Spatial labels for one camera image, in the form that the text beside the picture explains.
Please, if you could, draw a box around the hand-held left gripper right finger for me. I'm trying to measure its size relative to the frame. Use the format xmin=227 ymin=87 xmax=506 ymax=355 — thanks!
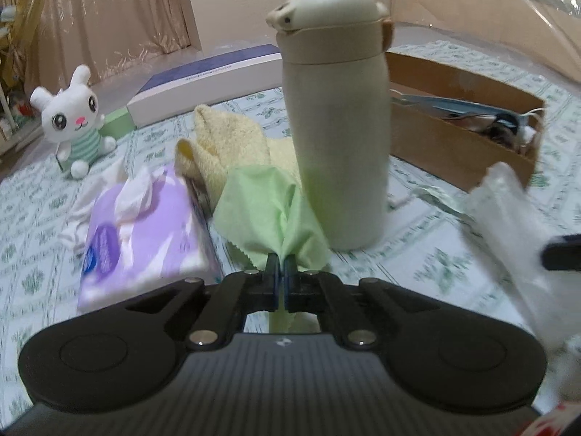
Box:
xmin=283 ymin=254 xmax=437 ymax=351

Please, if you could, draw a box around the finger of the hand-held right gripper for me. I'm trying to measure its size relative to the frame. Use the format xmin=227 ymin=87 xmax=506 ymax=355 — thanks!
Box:
xmin=542 ymin=234 xmax=581 ymax=272

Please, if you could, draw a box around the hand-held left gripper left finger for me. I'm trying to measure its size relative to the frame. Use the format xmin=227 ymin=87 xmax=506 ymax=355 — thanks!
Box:
xmin=126 ymin=252 xmax=280 ymax=351

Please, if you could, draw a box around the white sanitary pad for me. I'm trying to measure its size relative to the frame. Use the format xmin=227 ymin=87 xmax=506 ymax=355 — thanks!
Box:
xmin=462 ymin=161 xmax=581 ymax=350

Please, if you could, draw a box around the light green cloth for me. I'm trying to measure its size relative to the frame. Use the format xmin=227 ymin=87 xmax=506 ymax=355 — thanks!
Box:
xmin=213 ymin=166 xmax=333 ymax=333

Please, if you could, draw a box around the brown cardboard box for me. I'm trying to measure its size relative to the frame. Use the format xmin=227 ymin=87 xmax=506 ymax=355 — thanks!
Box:
xmin=385 ymin=51 xmax=546 ymax=192

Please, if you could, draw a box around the floral printed sheet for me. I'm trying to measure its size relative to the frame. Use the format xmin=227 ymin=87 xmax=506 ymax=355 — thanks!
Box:
xmin=0 ymin=39 xmax=581 ymax=421

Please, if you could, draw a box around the purple white tissue pack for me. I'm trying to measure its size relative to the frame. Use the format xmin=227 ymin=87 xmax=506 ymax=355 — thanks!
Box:
xmin=77 ymin=166 xmax=224 ymax=314

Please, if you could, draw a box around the yellow towel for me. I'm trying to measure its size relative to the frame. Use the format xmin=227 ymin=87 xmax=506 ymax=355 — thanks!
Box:
xmin=176 ymin=104 xmax=301 ymax=213

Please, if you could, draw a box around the pale green thermos bottle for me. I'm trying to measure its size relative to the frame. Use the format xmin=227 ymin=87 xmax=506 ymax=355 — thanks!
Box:
xmin=265 ymin=0 xmax=397 ymax=252

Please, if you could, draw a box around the red and white printed cloth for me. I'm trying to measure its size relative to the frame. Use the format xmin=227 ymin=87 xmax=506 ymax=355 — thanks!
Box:
xmin=517 ymin=400 xmax=581 ymax=436

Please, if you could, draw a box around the crumpled white cloth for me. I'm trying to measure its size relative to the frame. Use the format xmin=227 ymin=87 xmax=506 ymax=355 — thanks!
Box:
xmin=59 ymin=157 xmax=130 ymax=250

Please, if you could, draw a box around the flat white and blue box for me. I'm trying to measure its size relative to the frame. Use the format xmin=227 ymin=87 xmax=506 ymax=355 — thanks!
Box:
xmin=126 ymin=44 xmax=285 ymax=129

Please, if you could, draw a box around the small green box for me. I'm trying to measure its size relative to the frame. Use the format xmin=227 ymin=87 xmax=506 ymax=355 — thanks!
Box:
xmin=97 ymin=106 xmax=137 ymax=140

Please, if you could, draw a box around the white rabbit plush toy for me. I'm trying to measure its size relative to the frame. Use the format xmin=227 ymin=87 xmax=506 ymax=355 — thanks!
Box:
xmin=29 ymin=64 xmax=118 ymax=179

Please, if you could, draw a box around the clear plastic sheet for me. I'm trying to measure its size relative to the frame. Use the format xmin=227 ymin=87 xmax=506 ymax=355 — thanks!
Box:
xmin=390 ymin=0 xmax=581 ymax=57

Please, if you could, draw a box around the beige curtain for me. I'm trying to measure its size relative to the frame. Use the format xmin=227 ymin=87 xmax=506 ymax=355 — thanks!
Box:
xmin=25 ymin=0 xmax=203 ymax=88

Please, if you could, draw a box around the cluttered shelf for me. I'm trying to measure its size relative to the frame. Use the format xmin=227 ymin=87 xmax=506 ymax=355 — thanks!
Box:
xmin=0 ymin=0 xmax=47 ymax=150

